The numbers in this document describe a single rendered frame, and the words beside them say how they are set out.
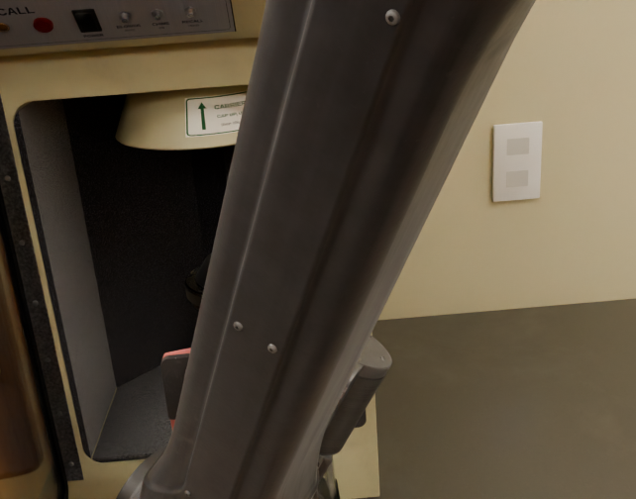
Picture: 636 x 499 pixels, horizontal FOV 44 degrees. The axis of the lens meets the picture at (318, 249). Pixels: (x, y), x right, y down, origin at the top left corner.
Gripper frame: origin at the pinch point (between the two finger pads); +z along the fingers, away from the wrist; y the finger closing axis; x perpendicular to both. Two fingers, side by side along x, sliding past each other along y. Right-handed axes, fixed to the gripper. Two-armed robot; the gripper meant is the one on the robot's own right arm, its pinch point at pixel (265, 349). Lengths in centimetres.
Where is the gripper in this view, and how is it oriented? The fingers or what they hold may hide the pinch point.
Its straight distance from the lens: 61.7
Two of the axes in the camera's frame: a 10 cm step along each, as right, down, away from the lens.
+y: -9.9, 1.0, -0.4
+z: -0.7, -3.0, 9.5
